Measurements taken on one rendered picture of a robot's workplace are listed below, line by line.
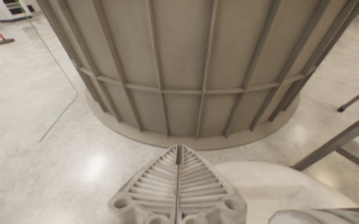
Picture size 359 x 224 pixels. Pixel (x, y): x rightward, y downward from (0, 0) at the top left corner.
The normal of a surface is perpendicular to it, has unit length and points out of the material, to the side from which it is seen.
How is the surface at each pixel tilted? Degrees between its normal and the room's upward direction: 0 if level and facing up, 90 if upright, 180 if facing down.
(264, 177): 0
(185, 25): 90
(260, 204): 0
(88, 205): 0
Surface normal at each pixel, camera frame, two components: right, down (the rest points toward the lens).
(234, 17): 0.05, 0.71
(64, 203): -0.02, -0.70
